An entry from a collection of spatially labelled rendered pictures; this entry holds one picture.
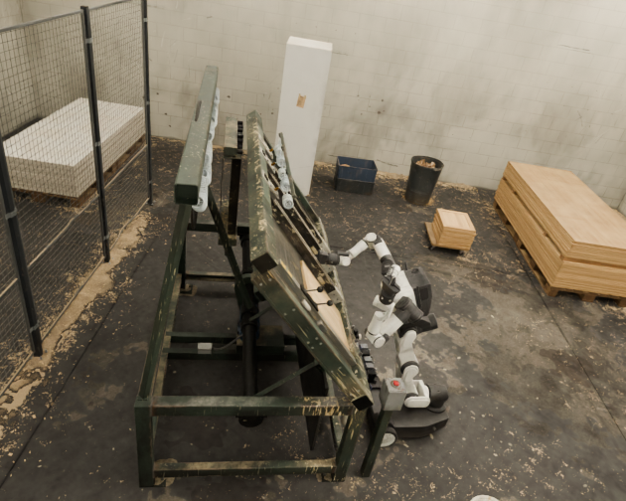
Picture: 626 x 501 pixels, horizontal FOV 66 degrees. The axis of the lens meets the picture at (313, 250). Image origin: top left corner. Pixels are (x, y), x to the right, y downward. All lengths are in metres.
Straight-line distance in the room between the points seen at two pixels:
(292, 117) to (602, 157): 5.39
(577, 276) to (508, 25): 3.91
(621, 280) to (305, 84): 4.56
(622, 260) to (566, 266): 0.62
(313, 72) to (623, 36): 4.75
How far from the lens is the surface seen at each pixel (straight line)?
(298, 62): 6.63
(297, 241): 3.29
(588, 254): 6.36
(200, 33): 8.22
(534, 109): 8.81
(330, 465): 3.59
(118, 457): 3.82
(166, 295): 2.46
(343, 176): 7.44
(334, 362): 2.80
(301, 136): 6.87
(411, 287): 3.18
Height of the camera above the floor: 3.11
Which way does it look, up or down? 32 degrees down
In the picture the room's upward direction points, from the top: 10 degrees clockwise
